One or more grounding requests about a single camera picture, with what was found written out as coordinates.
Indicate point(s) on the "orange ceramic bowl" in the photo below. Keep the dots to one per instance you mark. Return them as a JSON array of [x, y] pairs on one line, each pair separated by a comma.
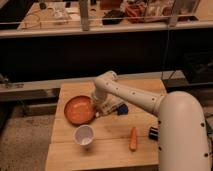
[[79, 110]]

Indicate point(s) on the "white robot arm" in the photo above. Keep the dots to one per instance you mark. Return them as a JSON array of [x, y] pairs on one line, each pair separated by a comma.
[[182, 135]]

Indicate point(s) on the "blue small block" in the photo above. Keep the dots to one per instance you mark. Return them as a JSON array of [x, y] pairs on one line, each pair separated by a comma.
[[122, 110]]

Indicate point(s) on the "white paper cup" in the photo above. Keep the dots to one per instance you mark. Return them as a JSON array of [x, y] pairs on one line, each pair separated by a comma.
[[84, 136]]

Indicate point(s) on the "orange carrot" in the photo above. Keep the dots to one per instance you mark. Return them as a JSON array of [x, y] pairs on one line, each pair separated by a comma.
[[133, 140]]

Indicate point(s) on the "black white striped block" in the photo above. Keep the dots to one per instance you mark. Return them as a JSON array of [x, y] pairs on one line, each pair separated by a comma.
[[153, 133]]

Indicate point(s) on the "black bag on bench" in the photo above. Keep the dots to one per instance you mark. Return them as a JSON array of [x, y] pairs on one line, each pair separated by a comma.
[[112, 17]]

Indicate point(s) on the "red orange cloth item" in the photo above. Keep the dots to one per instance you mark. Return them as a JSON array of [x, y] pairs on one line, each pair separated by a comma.
[[135, 13]]

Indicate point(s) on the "metal frame post left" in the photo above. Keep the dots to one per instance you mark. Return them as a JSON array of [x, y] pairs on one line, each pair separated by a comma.
[[83, 6]]

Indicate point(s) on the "metal frame post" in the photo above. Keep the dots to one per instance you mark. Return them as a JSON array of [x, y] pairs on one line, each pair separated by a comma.
[[173, 19], [83, 6]]

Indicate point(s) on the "metal frame post right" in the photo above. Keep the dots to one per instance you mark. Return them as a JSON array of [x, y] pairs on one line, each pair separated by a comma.
[[173, 19]]

